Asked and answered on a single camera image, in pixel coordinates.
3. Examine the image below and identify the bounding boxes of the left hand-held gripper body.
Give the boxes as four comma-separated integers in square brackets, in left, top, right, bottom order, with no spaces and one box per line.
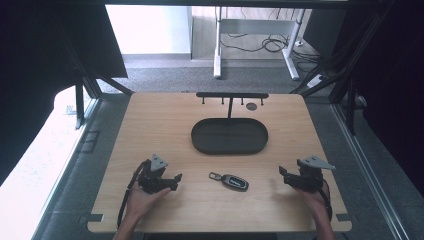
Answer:
[137,153,170,195]

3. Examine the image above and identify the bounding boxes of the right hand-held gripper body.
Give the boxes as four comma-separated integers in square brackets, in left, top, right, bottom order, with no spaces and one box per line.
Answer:
[287,155,337,194]

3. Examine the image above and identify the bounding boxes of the person's left hand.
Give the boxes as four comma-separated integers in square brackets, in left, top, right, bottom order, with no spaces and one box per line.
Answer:
[127,181,172,219]

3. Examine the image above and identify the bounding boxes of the person's right hand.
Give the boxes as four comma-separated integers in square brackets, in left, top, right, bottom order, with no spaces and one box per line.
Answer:
[294,184,330,219]

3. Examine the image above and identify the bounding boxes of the black car key fob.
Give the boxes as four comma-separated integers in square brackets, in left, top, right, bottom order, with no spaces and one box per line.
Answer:
[208,171,250,193]

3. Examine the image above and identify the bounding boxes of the black key rack with tray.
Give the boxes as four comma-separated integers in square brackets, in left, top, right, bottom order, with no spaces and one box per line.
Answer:
[190,91,270,156]

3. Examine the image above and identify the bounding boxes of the white power strip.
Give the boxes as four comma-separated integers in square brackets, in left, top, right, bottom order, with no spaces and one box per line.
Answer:
[305,73,327,89]

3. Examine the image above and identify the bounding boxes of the dark curtain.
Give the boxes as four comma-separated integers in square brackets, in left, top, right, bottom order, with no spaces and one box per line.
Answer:
[301,0,424,198]
[0,0,129,186]

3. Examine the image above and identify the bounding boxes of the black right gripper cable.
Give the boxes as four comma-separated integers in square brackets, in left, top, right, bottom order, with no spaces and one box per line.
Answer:
[319,178,334,222]

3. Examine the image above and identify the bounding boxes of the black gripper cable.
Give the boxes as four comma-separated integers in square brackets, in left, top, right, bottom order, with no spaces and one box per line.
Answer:
[319,178,334,222]
[116,159,152,230]

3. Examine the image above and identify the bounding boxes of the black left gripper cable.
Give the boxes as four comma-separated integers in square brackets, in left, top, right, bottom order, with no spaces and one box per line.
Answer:
[116,159,152,230]

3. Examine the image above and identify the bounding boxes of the aluminium rail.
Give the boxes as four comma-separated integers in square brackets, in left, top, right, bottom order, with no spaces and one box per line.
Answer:
[332,103,412,240]

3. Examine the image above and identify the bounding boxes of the black metal frame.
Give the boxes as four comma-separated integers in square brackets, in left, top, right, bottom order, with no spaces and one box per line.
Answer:
[289,0,398,136]
[59,29,135,131]

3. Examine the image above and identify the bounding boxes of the black floor cables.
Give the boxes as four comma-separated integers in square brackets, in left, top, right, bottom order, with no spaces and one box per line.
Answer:
[221,32,323,64]

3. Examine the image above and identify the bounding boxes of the white desk frame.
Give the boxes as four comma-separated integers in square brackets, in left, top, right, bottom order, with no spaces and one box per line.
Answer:
[213,5,307,81]

